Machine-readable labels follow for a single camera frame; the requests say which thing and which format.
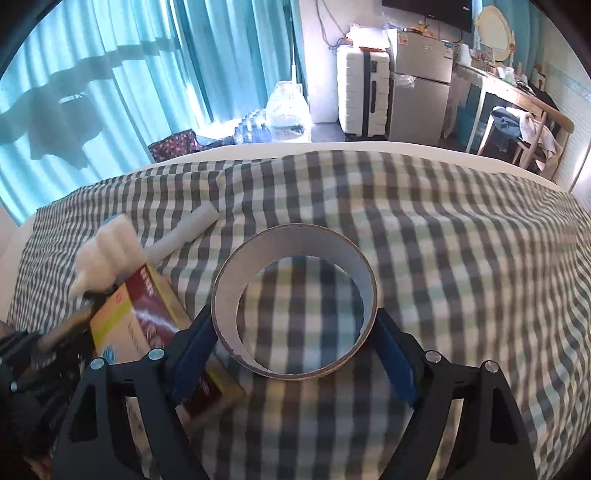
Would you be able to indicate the dark patterned cloth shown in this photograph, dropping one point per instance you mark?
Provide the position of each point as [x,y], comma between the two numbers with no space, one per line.
[175,145]

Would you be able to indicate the tape roll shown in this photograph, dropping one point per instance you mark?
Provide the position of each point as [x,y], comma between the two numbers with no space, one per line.
[295,241]

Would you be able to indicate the clothes on chair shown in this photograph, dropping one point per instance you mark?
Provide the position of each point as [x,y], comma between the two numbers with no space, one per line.
[531,127]

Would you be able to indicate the wooden stick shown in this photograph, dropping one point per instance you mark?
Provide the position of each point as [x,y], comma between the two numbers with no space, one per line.
[64,330]

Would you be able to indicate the white cylinder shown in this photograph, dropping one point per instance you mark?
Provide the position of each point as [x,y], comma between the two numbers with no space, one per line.
[184,230]

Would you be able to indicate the checked blanket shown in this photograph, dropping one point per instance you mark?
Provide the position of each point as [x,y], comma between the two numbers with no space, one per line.
[461,277]

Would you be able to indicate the pack of water bottles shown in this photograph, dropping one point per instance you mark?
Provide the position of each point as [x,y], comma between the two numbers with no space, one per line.
[253,127]

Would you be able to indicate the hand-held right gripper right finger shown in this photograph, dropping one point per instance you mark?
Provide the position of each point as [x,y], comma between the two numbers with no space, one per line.
[395,355]

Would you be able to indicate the teal window curtain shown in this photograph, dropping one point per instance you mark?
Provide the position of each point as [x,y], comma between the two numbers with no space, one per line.
[138,69]

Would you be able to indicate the wooden desk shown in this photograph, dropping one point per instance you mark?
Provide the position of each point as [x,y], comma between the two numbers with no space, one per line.
[512,90]

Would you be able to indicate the red and yellow box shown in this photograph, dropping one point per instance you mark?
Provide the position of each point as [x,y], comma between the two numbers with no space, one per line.
[138,309]

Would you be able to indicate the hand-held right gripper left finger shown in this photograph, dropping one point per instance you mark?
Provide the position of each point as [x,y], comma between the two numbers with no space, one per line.
[198,350]

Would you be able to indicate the black television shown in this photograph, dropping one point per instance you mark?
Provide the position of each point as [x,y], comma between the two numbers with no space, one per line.
[429,11]

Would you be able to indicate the clear plastic bag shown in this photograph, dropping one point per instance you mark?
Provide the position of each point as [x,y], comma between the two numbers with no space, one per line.
[288,108]

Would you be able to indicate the white suitcase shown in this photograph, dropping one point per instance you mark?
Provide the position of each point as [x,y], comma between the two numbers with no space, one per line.
[355,92]

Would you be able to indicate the silver fridge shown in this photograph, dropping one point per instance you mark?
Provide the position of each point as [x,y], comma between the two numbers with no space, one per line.
[420,92]

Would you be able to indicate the oval mirror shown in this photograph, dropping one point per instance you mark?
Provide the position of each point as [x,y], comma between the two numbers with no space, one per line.
[495,32]

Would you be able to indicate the wooden chair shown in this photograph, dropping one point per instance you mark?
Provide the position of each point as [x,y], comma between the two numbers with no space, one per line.
[531,152]

